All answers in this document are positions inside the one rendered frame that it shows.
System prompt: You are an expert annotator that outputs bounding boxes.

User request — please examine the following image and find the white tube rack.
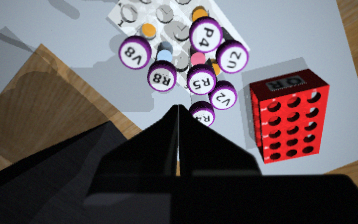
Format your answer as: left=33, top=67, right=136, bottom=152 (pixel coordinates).
left=109, top=0, right=250, bottom=94

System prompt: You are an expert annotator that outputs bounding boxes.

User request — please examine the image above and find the red tube rack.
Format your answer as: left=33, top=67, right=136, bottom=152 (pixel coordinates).
left=249, top=69, right=330, bottom=164

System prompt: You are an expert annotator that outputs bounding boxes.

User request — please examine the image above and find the light grey bench mat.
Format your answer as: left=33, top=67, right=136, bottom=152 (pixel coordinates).
left=0, top=0, right=358, bottom=175

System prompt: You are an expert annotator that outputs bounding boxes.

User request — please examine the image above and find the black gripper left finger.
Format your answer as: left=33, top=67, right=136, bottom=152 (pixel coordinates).
left=93, top=105, right=178, bottom=178

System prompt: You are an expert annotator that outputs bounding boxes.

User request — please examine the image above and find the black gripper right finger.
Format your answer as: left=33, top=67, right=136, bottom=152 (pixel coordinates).
left=178, top=104, right=262, bottom=176

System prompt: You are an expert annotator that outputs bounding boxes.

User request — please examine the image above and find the tube with purple cap labelled r4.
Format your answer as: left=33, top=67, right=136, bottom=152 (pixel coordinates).
left=189, top=91, right=215, bottom=126

